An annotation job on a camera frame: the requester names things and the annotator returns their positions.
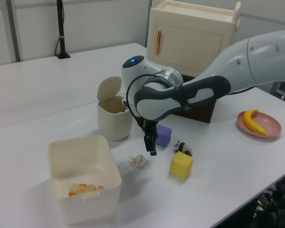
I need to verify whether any cream trash can with lid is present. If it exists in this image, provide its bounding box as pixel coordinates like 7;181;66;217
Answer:
96;76;133;142

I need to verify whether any yellow banana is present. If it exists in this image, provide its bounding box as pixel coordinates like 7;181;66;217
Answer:
242;109;268;136

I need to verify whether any purple foam cube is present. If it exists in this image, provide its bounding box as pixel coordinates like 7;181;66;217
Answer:
155;124;173;148

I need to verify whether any orange cabinet door handle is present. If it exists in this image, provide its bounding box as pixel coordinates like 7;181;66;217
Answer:
154;30;163;56

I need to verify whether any white paper ball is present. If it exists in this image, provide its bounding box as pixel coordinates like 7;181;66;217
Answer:
128;154;149;169

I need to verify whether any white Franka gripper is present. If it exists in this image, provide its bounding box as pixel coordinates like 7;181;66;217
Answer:
136;115;159;156

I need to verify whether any small panda toy figure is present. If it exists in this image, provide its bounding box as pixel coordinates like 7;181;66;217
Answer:
172;141;194;157

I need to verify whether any dark brown base box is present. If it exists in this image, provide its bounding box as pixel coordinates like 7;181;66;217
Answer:
171;73;218;124

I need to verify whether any cream open plastic container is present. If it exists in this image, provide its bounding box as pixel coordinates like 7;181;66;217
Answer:
47;134;123;226

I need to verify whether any pink plate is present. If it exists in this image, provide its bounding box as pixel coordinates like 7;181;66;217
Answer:
237;111;282;143

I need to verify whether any orange glazed bread toy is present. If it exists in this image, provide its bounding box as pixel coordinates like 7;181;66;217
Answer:
68;182;106;197

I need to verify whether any yellow foam cube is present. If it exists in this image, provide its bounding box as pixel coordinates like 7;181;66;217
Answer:
169;151;194;180

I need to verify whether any large cream plastic cabinet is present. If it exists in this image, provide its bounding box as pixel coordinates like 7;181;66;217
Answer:
146;0;242;77

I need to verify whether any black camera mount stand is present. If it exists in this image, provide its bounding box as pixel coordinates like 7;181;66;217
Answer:
55;0;71;59

